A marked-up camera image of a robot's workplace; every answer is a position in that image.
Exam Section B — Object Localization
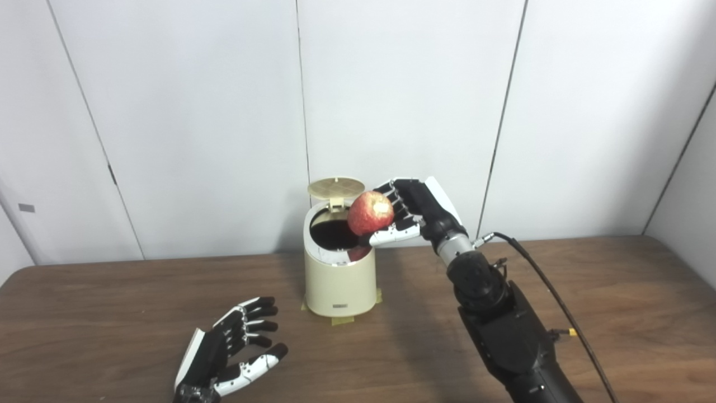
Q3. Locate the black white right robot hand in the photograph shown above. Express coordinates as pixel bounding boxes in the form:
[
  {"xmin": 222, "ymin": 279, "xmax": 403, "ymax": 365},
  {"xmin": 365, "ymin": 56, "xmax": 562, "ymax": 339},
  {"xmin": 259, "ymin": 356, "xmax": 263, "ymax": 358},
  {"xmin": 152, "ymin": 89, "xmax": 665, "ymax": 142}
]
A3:
[{"xmin": 358, "ymin": 177, "xmax": 468, "ymax": 248}]

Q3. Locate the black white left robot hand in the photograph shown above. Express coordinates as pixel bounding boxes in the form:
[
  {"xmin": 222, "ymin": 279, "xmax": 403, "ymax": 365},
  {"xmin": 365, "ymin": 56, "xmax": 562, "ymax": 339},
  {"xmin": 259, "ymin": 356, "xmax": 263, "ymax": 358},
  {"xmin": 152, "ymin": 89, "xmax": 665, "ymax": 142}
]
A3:
[{"xmin": 173, "ymin": 297, "xmax": 289, "ymax": 403}]

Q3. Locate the red bitten apple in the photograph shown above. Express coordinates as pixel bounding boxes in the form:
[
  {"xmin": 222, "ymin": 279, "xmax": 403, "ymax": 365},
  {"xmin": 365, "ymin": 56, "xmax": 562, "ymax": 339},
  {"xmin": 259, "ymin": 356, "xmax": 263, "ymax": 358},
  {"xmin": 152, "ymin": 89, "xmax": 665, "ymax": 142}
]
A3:
[{"xmin": 347, "ymin": 191, "xmax": 395, "ymax": 236}]

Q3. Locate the round cream bin lid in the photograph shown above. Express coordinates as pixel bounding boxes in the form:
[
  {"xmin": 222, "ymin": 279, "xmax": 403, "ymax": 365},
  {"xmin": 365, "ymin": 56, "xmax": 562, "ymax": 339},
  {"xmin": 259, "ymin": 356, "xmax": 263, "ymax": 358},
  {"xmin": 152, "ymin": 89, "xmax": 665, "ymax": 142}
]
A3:
[{"xmin": 307, "ymin": 177, "xmax": 366, "ymax": 212}]

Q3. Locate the cream-colored plastic bin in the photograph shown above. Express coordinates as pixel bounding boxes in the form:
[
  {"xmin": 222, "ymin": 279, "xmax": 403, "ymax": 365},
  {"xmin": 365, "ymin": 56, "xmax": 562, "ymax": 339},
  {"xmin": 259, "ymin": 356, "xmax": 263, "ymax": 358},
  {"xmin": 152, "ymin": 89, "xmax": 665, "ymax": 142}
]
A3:
[{"xmin": 303, "ymin": 203, "xmax": 377, "ymax": 318}]

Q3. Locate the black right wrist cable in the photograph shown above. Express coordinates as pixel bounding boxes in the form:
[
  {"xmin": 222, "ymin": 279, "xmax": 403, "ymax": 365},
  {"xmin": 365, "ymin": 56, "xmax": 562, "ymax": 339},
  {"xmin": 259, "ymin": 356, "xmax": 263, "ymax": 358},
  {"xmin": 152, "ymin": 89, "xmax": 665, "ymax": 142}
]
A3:
[{"xmin": 473, "ymin": 232, "xmax": 619, "ymax": 403}]

